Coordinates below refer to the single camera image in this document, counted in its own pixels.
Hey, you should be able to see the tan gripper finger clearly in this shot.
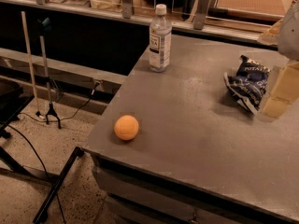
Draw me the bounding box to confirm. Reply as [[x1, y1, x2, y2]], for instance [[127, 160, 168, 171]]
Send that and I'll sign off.
[[257, 20, 282, 46], [262, 62, 299, 119]]

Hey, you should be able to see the blue potato chip bag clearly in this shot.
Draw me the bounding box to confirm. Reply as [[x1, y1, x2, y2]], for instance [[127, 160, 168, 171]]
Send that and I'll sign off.
[[223, 55, 271, 115]]

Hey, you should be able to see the clear plastic water bottle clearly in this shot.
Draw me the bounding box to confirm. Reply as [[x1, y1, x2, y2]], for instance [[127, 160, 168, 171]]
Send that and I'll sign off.
[[149, 4, 172, 72]]

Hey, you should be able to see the metal railing with posts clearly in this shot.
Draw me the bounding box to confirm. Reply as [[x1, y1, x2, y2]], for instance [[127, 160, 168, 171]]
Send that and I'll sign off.
[[0, 0, 299, 45]]

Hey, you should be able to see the orange ball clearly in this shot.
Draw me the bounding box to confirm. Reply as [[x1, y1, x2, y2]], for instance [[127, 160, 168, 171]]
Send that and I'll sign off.
[[114, 115, 139, 141]]

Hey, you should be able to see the grey table drawer unit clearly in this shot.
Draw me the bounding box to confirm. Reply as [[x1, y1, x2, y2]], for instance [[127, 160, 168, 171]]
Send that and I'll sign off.
[[92, 155, 299, 224]]

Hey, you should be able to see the white pole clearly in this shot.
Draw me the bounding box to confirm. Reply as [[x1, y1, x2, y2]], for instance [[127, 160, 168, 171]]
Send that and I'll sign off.
[[21, 11, 44, 119]]

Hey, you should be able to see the black floor cable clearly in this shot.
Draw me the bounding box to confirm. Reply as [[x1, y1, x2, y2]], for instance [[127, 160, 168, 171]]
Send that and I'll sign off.
[[18, 80, 101, 123]]

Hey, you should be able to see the black metal stand frame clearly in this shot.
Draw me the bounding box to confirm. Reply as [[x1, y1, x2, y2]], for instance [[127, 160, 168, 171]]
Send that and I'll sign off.
[[0, 79, 85, 224]]

